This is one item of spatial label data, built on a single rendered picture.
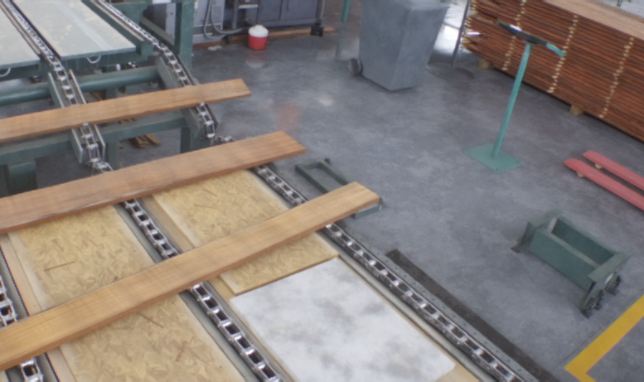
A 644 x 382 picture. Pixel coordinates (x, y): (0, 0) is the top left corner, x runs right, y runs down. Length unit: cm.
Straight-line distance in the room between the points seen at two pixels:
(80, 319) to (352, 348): 84
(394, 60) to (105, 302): 456
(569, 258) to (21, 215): 310
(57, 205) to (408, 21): 417
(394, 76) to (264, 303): 431
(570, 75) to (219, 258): 559
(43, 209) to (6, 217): 14
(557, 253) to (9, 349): 317
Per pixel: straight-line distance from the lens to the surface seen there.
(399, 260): 361
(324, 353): 181
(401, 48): 584
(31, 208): 232
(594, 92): 692
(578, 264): 385
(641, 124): 675
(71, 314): 185
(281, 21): 760
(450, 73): 702
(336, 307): 196
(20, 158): 289
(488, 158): 519
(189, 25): 541
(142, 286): 192
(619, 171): 574
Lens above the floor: 217
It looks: 31 degrees down
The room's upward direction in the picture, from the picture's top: 10 degrees clockwise
